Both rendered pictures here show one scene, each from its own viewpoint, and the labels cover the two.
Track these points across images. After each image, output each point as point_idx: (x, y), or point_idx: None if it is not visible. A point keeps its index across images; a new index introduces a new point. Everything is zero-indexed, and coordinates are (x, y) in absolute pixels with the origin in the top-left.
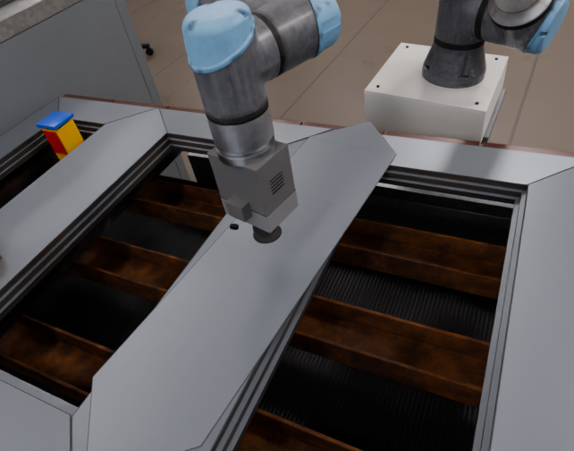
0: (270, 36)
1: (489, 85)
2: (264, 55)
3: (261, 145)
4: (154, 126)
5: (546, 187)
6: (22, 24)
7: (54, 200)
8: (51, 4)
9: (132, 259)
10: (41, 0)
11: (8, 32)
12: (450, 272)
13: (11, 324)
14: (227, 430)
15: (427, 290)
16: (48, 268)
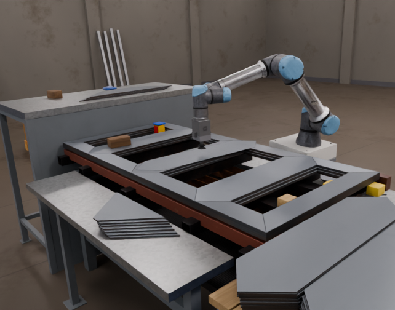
0: (210, 93)
1: (317, 148)
2: (207, 96)
3: (202, 116)
4: (188, 131)
5: (288, 157)
6: (161, 96)
7: (149, 139)
8: (173, 93)
9: None
10: (170, 91)
11: (156, 97)
12: None
13: None
14: (169, 171)
15: None
16: (141, 151)
